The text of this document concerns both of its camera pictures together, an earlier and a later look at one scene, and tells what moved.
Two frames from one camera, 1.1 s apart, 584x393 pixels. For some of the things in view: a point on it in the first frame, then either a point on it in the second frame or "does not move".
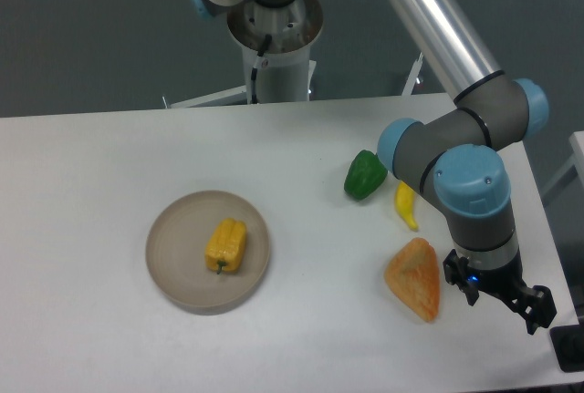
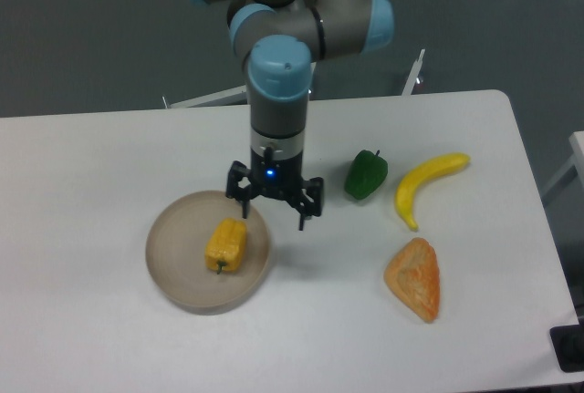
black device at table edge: x=568 y=346 does not move
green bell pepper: x=365 y=174 does not move
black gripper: x=535 y=303 → x=281 y=178
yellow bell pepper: x=225 y=245 does not move
